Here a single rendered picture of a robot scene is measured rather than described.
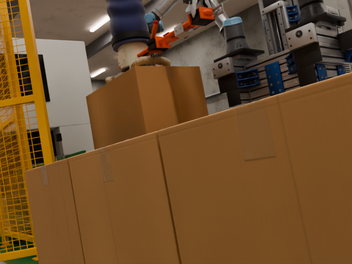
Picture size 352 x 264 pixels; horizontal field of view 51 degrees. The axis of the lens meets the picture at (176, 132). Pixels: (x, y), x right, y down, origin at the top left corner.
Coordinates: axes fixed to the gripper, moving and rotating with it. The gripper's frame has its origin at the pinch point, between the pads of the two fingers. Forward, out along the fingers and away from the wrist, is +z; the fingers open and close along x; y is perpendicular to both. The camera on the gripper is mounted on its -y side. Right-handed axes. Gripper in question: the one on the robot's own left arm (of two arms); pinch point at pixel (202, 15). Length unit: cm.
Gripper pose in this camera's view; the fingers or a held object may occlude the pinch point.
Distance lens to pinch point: 169.1
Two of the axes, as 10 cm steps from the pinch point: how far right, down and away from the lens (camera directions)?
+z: 1.8, 9.8, -0.7
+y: -5.8, 1.7, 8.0
